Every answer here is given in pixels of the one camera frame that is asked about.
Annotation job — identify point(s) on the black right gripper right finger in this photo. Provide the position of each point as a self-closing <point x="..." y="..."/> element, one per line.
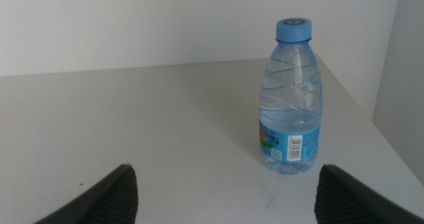
<point x="344" y="201"/>

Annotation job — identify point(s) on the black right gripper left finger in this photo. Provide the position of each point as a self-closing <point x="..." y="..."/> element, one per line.
<point x="109" y="201"/>

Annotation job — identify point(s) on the clear water bottle blue cap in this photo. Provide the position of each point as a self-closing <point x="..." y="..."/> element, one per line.
<point x="291" y="101"/>

